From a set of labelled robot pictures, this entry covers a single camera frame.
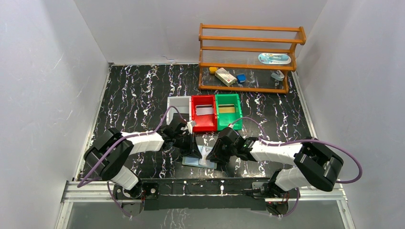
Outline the grey VIP card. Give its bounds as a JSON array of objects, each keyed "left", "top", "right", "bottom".
[{"left": 200, "top": 146, "right": 212, "bottom": 159}]

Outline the grey-green card holder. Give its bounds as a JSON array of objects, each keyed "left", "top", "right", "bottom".
[{"left": 181, "top": 144, "right": 218, "bottom": 170}]

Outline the white magnetic stripe card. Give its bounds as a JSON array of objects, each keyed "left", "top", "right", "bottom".
[{"left": 195, "top": 104, "right": 214, "bottom": 116}]

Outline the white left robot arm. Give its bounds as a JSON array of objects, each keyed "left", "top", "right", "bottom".
[{"left": 84, "top": 118, "right": 202, "bottom": 198}]

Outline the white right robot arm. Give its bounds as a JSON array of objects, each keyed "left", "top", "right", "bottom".
[{"left": 206, "top": 127, "right": 343, "bottom": 198}]

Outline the gold card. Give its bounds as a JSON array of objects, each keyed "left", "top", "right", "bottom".
[{"left": 218, "top": 106, "right": 235, "bottom": 114}]

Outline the green plastic bin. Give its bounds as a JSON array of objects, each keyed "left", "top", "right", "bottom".
[{"left": 215, "top": 94, "right": 243, "bottom": 131}]

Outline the white plastic bin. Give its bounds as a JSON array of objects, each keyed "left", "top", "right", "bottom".
[{"left": 166, "top": 96, "right": 192, "bottom": 124}]

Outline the red plastic bin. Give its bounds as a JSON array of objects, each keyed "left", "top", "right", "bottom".
[{"left": 192, "top": 95, "right": 217, "bottom": 133}]

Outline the white cardboard box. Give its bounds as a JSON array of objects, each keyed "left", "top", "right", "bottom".
[{"left": 214, "top": 68, "right": 237, "bottom": 86}]

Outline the small blue block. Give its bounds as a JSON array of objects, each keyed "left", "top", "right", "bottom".
[{"left": 236, "top": 74, "right": 246, "bottom": 83}]

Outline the small yellow block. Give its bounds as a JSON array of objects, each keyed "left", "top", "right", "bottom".
[{"left": 209, "top": 67, "right": 218, "bottom": 74}]

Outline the white tape dispenser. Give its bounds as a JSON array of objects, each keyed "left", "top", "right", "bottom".
[{"left": 271, "top": 70, "right": 285, "bottom": 81}]

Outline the orange wooden shelf rack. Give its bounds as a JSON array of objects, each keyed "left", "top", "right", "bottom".
[{"left": 198, "top": 23, "right": 307, "bottom": 94}]

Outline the teal packaged tool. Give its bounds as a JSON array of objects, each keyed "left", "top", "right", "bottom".
[{"left": 258, "top": 53, "right": 291, "bottom": 65}]

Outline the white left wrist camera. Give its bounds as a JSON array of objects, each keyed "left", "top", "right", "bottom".
[{"left": 186, "top": 120, "right": 196, "bottom": 134}]

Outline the aluminium frame rail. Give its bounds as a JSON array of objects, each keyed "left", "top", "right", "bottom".
[{"left": 61, "top": 180, "right": 347, "bottom": 203}]

